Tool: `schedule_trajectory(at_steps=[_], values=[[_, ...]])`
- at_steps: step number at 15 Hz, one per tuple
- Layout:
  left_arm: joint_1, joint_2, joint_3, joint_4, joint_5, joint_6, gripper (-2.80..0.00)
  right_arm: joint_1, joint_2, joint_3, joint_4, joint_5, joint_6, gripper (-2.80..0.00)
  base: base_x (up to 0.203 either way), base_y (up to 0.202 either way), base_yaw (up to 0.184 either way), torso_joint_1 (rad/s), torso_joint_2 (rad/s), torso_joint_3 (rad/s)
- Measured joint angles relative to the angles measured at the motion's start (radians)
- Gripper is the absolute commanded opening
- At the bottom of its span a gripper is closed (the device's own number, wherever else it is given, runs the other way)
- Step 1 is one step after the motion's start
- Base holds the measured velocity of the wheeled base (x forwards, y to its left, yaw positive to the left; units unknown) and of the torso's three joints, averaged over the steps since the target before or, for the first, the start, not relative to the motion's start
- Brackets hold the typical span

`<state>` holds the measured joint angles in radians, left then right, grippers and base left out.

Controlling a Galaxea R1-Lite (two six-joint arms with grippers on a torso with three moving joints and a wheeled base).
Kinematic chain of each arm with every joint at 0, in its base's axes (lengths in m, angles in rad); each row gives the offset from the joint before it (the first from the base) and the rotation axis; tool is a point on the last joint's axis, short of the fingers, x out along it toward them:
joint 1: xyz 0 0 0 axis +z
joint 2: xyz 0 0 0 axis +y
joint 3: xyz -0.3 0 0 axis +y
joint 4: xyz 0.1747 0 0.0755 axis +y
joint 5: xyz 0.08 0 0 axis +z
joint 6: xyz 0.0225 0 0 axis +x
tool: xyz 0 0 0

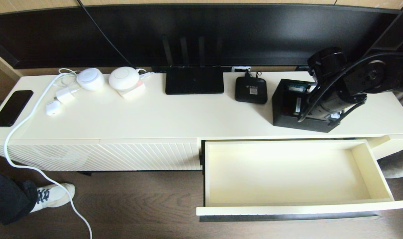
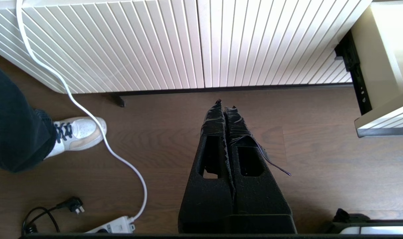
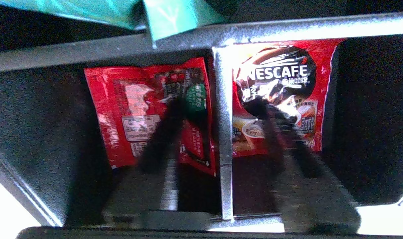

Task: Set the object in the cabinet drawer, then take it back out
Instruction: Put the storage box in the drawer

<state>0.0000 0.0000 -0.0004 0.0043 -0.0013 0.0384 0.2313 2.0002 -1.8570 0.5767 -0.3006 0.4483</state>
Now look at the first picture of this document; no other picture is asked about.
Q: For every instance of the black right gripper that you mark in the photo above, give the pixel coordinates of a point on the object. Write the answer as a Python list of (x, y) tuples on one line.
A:
[(316, 109)]

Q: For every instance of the black compartment organizer box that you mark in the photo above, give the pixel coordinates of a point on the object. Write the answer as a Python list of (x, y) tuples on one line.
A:
[(284, 121)]

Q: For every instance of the cream ribbed drawer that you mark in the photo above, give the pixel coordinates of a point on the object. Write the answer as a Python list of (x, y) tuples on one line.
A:
[(287, 172)]

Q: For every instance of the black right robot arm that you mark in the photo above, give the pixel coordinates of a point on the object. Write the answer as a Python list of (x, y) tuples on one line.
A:
[(394, 71)]

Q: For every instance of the white slatted cabinet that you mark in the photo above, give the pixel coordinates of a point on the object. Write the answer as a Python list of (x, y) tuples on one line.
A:
[(155, 116)]

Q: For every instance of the red snack packet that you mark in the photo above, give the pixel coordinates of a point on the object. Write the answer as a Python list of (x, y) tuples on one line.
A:
[(289, 110)]

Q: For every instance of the green packet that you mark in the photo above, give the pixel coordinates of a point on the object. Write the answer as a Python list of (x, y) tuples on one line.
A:
[(296, 88)]

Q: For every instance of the black television foot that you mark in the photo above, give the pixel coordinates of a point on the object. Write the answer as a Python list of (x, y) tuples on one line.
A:
[(302, 69), (158, 70)]

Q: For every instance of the black set-top box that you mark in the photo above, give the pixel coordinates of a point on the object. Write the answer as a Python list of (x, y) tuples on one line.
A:
[(244, 91)]

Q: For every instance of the black shelf unit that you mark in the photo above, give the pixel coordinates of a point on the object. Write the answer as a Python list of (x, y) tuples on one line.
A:
[(400, 30)]

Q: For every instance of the black television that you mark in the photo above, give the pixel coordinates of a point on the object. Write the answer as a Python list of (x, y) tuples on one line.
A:
[(221, 33)]

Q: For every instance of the black router with antennas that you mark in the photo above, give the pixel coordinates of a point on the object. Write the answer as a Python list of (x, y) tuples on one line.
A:
[(194, 81)]

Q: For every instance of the cream ribbed cabinet front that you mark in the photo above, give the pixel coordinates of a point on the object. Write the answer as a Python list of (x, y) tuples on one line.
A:
[(148, 154), (48, 156)]

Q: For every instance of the pink white small box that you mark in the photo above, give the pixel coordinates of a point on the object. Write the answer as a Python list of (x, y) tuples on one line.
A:
[(135, 94)]

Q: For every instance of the white round flat device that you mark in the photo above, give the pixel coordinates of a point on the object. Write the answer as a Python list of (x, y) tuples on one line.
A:
[(123, 78)]

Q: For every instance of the white dome smart speaker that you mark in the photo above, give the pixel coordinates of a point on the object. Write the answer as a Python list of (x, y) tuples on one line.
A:
[(91, 79)]

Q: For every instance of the white earbuds case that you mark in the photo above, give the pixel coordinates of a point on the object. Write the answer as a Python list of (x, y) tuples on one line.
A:
[(53, 108)]

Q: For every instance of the white sneaker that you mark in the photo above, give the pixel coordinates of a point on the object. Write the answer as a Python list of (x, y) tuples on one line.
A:
[(55, 196)]

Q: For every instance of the black smartphone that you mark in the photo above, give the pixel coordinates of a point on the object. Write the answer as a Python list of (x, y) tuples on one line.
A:
[(12, 109)]

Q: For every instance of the black trouser leg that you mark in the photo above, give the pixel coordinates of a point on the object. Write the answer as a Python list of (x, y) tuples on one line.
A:
[(5, 199)]

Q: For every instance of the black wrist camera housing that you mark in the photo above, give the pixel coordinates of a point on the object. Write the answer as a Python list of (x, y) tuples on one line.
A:
[(326, 61)]

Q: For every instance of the white wall outlet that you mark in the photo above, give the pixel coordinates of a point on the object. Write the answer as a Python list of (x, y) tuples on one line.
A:
[(236, 70)]

